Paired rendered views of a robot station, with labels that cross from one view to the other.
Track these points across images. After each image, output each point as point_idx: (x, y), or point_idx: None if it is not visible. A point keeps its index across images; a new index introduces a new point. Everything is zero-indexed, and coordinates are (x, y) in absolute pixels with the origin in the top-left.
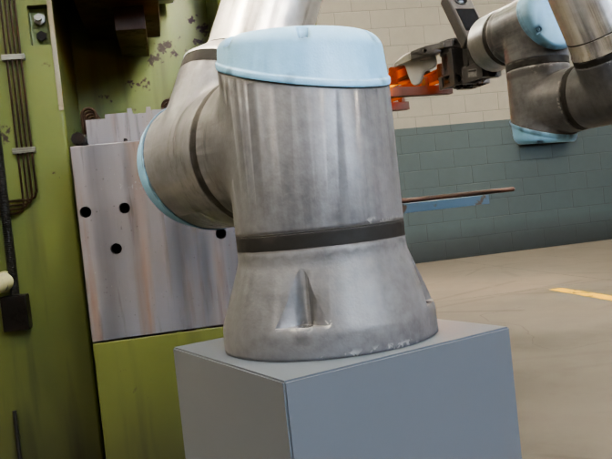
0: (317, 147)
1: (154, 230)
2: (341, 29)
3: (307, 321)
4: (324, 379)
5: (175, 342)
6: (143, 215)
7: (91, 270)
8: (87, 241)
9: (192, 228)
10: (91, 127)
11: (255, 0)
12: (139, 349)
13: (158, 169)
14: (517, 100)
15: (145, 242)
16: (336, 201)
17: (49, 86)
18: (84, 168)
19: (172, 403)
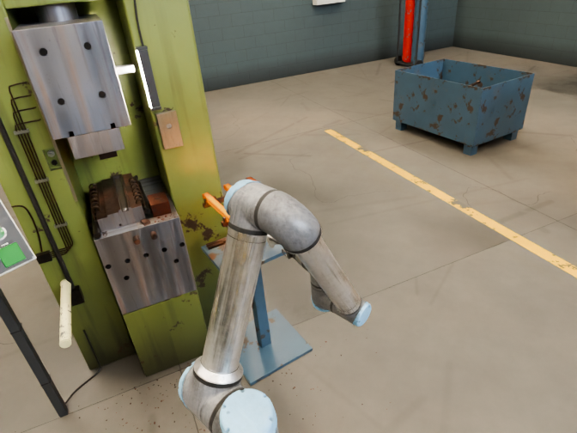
0: None
1: (143, 266)
2: (264, 430)
3: None
4: None
5: (160, 306)
6: (137, 261)
7: (116, 289)
8: (112, 277)
9: (162, 261)
10: (100, 222)
11: (222, 358)
12: (144, 312)
13: (192, 412)
14: (314, 296)
15: (140, 272)
16: None
17: (66, 191)
18: (103, 248)
19: (162, 327)
